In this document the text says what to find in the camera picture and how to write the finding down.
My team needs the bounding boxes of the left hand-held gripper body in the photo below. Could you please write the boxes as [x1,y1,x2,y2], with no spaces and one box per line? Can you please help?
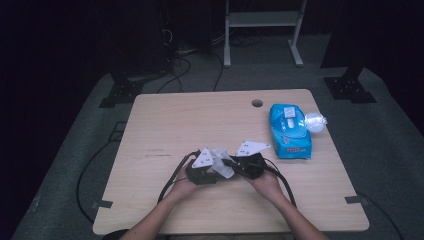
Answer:
[184,147,222,186]

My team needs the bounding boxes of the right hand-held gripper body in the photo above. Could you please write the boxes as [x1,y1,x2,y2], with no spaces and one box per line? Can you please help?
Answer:
[232,140,272,181]

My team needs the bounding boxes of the blue wet wipe pack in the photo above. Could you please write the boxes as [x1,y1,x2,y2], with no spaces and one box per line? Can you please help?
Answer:
[268,103,313,160]

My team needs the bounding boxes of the person's right hand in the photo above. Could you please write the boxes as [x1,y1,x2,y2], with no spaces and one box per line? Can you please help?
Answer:
[245,168,288,205]

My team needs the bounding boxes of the person's left hand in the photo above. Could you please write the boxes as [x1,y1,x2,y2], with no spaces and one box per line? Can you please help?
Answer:
[169,165,203,201]

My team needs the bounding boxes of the clear crumpled plastic wrap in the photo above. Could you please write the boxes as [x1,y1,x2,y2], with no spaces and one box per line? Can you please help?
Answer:
[304,111,328,134]

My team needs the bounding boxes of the black stand base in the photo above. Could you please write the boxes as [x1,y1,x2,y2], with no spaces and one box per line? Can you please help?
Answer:
[98,78,145,109]
[323,66,378,104]

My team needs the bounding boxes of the grey tape strip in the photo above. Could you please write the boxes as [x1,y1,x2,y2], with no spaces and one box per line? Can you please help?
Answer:
[91,199,114,210]
[344,195,369,205]

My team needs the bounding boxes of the white metal stand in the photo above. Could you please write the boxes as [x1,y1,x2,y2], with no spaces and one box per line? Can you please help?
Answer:
[223,0,308,69]

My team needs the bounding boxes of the left hand-held gripper cable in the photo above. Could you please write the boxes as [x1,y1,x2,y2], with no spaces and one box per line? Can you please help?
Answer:
[156,149,203,204]

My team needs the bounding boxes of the hand-held gripper cable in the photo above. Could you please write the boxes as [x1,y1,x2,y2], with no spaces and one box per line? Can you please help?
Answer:
[263,157,298,208]
[156,149,203,204]

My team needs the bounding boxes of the right hand-held gripper cable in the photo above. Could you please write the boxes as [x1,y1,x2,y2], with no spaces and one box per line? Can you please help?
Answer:
[263,157,298,208]

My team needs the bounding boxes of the black floor cables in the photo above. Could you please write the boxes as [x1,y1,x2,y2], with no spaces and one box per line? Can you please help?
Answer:
[155,28,225,94]

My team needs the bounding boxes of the long black floor cable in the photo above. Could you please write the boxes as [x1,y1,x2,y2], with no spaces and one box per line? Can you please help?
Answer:
[75,139,116,224]

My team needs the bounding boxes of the thin black floor cable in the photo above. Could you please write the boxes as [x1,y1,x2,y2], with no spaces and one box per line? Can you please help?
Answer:
[356,191,405,240]

